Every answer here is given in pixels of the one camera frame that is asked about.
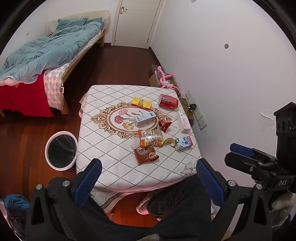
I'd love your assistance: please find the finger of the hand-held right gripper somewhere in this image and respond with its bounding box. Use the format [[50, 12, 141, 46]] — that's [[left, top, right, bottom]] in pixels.
[[224, 151, 267, 177], [230, 143, 278, 164]]

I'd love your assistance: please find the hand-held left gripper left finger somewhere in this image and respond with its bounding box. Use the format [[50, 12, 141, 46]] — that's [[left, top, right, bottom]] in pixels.
[[25, 158, 103, 241]]

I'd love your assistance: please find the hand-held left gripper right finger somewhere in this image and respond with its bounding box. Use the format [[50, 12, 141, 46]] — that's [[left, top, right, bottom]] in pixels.
[[196, 158, 272, 241]]

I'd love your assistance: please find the white round trash bin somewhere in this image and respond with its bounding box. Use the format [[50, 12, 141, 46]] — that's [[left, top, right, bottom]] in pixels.
[[45, 131, 78, 171]]

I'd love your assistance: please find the red drink can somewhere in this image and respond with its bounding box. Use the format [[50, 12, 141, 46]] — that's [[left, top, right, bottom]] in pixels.
[[158, 94, 179, 109]]

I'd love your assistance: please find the person's left leg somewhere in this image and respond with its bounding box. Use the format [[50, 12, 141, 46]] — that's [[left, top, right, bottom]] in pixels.
[[47, 177, 148, 241]]

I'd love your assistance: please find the person's leg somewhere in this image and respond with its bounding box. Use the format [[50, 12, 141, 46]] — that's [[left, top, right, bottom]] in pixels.
[[147, 175, 214, 241], [47, 177, 148, 241]]

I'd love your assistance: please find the person's right leg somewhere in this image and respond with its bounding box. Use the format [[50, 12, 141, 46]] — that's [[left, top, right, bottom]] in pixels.
[[147, 175, 214, 241]]

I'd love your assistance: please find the table with patterned cloth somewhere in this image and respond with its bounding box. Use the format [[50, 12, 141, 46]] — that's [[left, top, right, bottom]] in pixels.
[[76, 85, 203, 212]]

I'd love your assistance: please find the green and white milk carton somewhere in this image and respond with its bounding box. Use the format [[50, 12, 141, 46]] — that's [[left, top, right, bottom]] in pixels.
[[174, 136, 193, 151]]

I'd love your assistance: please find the pink slipper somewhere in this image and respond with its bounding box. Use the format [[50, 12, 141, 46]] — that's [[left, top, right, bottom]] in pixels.
[[136, 192, 154, 215]]

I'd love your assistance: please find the brown snack packet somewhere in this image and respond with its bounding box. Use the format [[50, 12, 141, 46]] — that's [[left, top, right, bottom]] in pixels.
[[133, 145, 159, 166]]

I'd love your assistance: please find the pink and white box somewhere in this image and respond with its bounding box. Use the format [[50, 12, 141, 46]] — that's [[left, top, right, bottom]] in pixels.
[[177, 112, 192, 133]]

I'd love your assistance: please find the red triangular snack packet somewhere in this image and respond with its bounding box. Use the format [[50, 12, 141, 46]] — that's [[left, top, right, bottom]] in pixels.
[[159, 119, 172, 133]]

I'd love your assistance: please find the blue cloth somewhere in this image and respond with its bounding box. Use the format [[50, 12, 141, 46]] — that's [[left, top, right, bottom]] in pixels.
[[3, 194, 30, 211]]

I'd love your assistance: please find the orange peanut snack packet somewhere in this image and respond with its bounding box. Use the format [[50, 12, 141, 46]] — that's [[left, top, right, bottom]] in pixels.
[[138, 128, 164, 148]]

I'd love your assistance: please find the white and blue carton box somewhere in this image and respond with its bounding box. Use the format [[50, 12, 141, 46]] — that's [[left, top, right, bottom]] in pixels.
[[134, 112, 160, 127]]

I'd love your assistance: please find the yellow snack packet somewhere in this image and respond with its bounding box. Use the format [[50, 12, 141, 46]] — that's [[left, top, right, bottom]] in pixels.
[[131, 97, 152, 109]]

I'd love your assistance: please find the pink checked bed sheet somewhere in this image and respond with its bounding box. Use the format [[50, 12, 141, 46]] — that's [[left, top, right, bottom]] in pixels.
[[44, 62, 70, 110]]

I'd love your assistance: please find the pink plush toy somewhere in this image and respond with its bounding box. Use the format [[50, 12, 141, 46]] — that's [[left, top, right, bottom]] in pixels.
[[154, 66, 181, 93]]

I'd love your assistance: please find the red blanket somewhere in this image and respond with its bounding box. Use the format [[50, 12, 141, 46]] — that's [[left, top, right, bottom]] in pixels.
[[0, 74, 55, 117]]

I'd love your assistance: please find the large cardboard box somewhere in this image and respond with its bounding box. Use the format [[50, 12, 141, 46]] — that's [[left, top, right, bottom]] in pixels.
[[149, 64, 177, 88]]

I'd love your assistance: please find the blue duvet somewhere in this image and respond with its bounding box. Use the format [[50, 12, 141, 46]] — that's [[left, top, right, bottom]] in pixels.
[[0, 19, 104, 84]]

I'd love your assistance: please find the white door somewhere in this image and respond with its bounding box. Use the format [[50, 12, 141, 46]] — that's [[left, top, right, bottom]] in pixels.
[[113, 0, 162, 49]]

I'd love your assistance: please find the white wall socket row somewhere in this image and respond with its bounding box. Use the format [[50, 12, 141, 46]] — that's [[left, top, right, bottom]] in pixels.
[[186, 90, 207, 130]]

